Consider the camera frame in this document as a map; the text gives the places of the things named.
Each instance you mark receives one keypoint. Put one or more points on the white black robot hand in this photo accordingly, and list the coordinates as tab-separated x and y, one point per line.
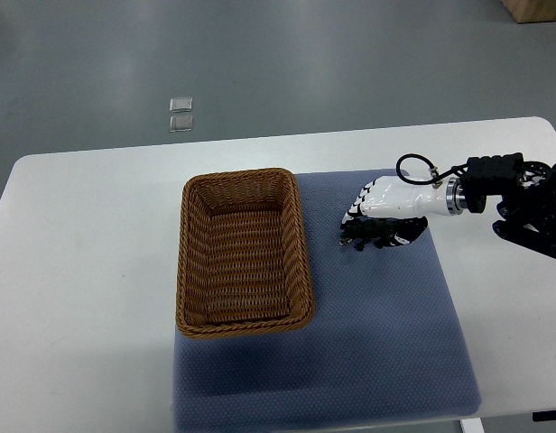
409	205

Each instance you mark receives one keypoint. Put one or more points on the dark green toy crocodile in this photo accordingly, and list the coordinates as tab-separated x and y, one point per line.
381	232

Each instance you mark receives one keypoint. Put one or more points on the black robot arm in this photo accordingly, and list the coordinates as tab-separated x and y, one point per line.
528	198

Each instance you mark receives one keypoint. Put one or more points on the brown wicker basket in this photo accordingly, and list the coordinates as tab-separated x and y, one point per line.
243	266

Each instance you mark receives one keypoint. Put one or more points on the blue textured mat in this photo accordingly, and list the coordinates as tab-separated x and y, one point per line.
384	345

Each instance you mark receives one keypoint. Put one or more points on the lower floor socket plate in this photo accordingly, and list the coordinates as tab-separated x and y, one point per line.
181	123

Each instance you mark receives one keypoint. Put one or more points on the floor socket plate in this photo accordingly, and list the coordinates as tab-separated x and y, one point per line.
181	123
181	104

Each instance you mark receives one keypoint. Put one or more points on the upper floor socket plate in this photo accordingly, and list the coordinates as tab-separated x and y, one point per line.
181	104

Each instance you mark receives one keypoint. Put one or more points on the white table leg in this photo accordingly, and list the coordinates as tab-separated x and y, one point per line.
474	425

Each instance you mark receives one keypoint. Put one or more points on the black table control panel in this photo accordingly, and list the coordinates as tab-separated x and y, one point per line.
544	416

